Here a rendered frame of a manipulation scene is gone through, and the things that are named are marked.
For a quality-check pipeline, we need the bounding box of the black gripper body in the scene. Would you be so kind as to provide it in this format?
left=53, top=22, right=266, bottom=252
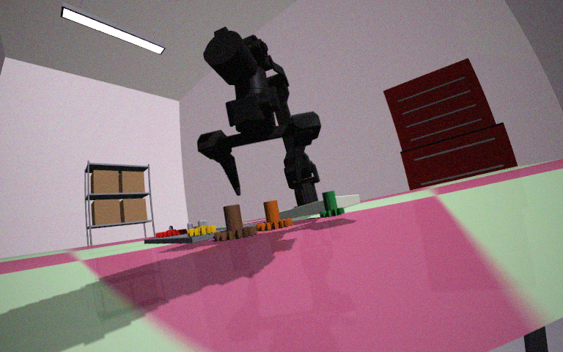
left=197, top=88, right=322, bottom=160

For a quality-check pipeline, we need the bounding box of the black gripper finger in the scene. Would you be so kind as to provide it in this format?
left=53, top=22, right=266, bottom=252
left=207, top=147, right=241, bottom=196
left=294, top=130, right=313, bottom=185

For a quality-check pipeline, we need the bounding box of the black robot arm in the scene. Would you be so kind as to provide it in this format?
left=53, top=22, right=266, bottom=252
left=203, top=27, right=320, bottom=207

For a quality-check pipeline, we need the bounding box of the brown gear with tall hub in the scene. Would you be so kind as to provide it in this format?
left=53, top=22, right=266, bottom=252
left=214, top=204, right=257, bottom=241

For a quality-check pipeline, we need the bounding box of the orange gear with hub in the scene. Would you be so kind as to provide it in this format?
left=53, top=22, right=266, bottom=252
left=256, top=200, right=292, bottom=231

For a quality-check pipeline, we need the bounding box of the yellow gear with black stripe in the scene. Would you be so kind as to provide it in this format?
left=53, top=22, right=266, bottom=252
left=188, top=225, right=216, bottom=236

